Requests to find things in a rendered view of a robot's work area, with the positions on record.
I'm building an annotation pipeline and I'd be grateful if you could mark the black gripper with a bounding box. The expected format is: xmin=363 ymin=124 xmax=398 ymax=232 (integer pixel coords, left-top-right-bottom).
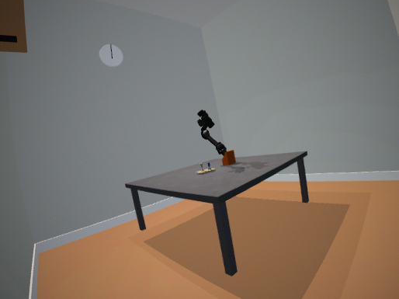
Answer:
xmin=197 ymin=110 xmax=215 ymax=128

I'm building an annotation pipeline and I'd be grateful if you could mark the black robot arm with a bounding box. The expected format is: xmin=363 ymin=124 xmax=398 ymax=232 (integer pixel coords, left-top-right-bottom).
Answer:
xmin=197 ymin=119 xmax=227 ymax=156

